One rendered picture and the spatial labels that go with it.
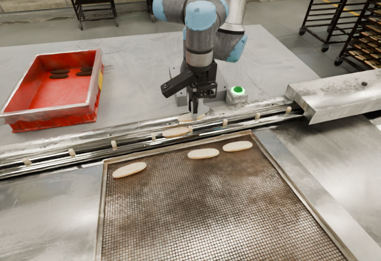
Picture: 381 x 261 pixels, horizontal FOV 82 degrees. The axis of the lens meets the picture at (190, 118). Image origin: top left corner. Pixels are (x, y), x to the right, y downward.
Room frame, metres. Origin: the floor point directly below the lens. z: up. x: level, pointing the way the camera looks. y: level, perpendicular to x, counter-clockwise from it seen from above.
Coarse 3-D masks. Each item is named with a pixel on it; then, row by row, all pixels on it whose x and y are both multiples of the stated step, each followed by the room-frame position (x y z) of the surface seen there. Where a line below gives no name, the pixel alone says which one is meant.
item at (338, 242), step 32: (160, 160) 0.40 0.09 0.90; (224, 160) 0.39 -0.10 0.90; (256, 192) 0.28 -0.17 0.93; (96, 224) 0.19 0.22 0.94; (224, 224) 0.19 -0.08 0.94; (256, 224) 0.19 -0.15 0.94; (320, 224) 0.19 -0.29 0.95; (96, 256) 0.13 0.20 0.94; (128, 256) 0.13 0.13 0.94; (352, 256) 0.12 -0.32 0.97
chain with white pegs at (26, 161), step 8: (288, 112) 0.67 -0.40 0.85; (224, 120) 0.60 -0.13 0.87; (248, 120) 0.63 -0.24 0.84; (192, 128) 0.56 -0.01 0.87; (208, 128) 0.59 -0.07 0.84; (152, 136) 0.52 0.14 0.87; (112, 144) 0.49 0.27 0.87; (128, 144) 0.51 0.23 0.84; (72, 152) 0.45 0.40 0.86; (88, 152) 0.47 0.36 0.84; (24, 160) 0.42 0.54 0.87; (48, 160) 0.44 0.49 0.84; (8, 168) 0.41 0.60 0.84
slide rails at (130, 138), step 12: (276, 108) 0.69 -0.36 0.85; (216, 120) 0.62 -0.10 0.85; (228, 120) 0.62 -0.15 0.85; (252, 120) 0.62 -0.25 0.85; (156, 132) 0.56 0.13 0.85; (192, 132) 0.56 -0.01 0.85; (96, 144) 0.50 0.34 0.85; (108, 144) 0.50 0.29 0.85; (132, 144) 0.50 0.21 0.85; (36, 156) 0.45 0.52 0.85; (48, 156) 0.45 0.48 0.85; (72, 156) 0.45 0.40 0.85; (12, 168) 0.40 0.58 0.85
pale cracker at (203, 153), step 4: (192, 152) 0.42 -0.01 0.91; (196, 152) 0.42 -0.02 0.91; (200, 152) 0.42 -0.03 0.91; (204, 152) 0.42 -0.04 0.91; (208, 152) 0.42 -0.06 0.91; (212, 152) 0.42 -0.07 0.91; (216, 152) 0.42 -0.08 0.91; (188, 156) 0.41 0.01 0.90; (192, 156) 0.41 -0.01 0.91; (196, 156) 0.40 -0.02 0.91; (200, 156) 0.40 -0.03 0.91; (204, 156) 0.40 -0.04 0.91; (208, 156) 0.41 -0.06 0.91; (212, 156) 0.41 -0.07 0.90
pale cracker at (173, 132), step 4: (172, 128) 0.57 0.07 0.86; (176, 128) 0.57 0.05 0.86; (180, 128) 0.57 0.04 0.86; (184, 128) 0.57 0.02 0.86; (164, 132) 0.55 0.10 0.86; (168, 132) 0.55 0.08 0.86; (172, 132) 0.55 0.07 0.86; (176, 132) 0.55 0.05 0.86; (180, 132) 0.55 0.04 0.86; (184, 132) 0.55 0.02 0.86; (164, 136) 0.53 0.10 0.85; (168, 136) 0.53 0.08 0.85; (172, 136) 0.53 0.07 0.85
